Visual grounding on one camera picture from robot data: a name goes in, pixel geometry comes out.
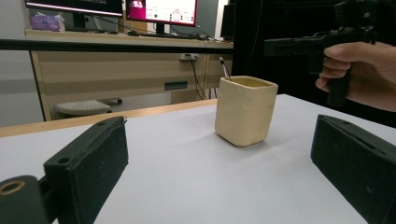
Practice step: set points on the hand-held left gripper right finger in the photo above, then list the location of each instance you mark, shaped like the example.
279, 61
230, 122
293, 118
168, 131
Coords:
358, 165

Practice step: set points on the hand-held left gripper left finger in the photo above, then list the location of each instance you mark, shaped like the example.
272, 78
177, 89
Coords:
87, 161

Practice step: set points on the beige square cup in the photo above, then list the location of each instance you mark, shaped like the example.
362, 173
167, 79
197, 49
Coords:
243, 115

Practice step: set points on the light wooden table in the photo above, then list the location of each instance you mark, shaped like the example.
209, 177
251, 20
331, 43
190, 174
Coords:
93, 119

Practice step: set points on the black speaker box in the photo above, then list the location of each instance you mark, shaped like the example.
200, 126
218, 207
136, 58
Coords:
228, 20

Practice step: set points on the wooden office desk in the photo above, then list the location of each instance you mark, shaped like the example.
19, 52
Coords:
109, 74

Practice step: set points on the white power socket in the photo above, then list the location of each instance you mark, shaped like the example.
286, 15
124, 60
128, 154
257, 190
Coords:
189, 57

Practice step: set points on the white cabinet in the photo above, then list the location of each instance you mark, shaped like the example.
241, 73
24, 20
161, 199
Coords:
15, 81

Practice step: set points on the monitor with pink screen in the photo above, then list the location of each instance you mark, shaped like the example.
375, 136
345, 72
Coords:
162, 11

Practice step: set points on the purple tissue packet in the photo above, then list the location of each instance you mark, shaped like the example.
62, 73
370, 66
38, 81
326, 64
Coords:
46, 22

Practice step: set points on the black computer monitor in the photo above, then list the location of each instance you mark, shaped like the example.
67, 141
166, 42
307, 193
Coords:
74, 6

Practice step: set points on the black horizontal frame bar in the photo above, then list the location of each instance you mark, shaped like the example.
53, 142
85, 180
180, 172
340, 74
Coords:
93, 46

